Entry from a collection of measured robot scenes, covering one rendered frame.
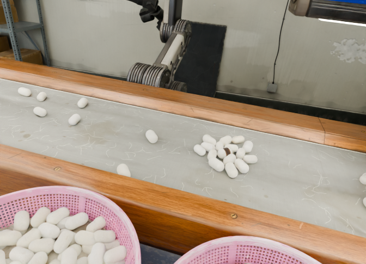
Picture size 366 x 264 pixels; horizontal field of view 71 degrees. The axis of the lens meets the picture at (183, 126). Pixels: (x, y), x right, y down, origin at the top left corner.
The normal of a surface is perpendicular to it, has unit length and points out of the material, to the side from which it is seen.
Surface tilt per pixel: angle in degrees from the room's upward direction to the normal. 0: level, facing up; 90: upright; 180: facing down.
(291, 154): 0
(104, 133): 0
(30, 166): 0
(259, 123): 45
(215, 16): 91
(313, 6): 90
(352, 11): 90
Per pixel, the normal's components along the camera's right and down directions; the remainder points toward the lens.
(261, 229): 0.10, -0.86
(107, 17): -0.16, 0.48
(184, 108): -0.11, -0.28
